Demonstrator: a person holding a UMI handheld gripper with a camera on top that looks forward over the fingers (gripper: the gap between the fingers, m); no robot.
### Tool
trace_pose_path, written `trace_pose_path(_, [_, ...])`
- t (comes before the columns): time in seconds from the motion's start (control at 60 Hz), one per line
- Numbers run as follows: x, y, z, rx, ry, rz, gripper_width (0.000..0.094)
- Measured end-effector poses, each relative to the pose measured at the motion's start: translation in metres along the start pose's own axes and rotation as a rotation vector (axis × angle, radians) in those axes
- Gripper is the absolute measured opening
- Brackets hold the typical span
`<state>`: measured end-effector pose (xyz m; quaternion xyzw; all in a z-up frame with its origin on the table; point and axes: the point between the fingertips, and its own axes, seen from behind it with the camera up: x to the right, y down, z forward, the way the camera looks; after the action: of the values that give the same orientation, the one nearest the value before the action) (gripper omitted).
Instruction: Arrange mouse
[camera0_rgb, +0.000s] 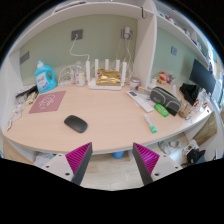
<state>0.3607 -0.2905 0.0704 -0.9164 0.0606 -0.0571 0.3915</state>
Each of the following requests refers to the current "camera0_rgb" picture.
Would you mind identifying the gold foil bag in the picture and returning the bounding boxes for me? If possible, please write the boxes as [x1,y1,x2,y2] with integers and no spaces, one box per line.
[95,68,122,87]

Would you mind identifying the grey blank wall plate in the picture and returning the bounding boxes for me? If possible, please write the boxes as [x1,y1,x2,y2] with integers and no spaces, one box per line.
[19,50,30,66]

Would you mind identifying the white power strip with cables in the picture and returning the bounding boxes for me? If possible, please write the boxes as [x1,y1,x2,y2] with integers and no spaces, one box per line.
[57,64,76,87]

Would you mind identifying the red-capped small jar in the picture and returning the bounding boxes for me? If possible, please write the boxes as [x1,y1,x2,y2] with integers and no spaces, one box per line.
[156,71,168,85]

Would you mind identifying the blue detergent bottle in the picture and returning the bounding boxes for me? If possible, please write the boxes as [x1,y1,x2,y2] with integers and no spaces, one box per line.
[34,60,58,94]

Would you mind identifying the clear plastic bags of items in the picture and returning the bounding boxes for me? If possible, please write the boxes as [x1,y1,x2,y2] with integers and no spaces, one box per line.
[5,99,27,132]

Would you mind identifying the white green tube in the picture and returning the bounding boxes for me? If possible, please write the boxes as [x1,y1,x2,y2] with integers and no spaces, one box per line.
[143,113,158,134]

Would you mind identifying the black cloth bundle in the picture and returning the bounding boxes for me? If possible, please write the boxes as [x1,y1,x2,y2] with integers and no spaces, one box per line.
[179,82,202,106]

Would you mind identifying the pink printed mouse pad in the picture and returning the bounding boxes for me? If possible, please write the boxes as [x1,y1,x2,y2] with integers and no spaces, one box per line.
[28,90,67,115]

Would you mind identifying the white wall shelf unit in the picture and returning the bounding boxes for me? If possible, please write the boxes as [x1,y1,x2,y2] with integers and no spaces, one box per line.
[9,0,219,88]

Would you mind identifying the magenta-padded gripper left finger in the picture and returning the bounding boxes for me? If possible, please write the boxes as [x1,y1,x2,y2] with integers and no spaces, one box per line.
[41,142,94,186]

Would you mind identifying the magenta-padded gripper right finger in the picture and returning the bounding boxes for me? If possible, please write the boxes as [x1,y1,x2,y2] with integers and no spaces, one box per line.
[132,142,184,186]

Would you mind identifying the grey slipper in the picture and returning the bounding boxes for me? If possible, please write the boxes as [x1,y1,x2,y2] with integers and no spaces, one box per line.
[169,140,183,149]
[158,140,173,155]

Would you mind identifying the black monitor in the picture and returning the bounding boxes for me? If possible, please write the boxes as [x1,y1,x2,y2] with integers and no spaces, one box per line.
[188,58,217,95]

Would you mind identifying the black computer mouse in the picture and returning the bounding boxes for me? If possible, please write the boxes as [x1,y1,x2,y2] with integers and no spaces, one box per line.
[63,114,89,134]

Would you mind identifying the grey zip pouch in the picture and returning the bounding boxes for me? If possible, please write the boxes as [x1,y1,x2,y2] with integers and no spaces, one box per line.
[149,86,182,117]

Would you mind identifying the blue bin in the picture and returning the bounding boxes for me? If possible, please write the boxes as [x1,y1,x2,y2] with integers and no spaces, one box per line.
[111,150,126,160]

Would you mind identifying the black floor bag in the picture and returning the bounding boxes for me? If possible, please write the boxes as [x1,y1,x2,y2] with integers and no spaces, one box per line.
[186,148,207,165]

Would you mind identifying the stack of books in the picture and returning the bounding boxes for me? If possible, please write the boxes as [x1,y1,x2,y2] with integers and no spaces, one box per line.
[15,84,38,99]

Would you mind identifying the clear bottle with white label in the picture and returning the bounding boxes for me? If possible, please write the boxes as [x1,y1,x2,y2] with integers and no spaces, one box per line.
[74,61,86,88]

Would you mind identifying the dark grey wall socket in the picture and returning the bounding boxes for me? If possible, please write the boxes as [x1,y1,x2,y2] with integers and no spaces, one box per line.
[70,29,84,42]

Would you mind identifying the small pink jar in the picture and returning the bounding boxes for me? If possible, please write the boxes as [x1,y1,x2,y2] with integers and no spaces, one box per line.
[129,77,141,91]

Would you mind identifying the white remote control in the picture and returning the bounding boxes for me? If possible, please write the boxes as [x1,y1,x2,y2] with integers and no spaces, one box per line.
[126,89,155,113]

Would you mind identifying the white router with antennas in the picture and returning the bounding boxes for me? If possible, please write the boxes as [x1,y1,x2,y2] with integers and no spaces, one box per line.
[85,58,128,91]

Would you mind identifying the white wall socket cable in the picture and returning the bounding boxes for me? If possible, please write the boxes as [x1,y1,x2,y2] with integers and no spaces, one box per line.
[69,34,91,63]

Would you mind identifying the white wall charger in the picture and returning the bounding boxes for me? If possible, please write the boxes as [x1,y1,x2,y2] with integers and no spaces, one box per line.
[120,26,133,40]

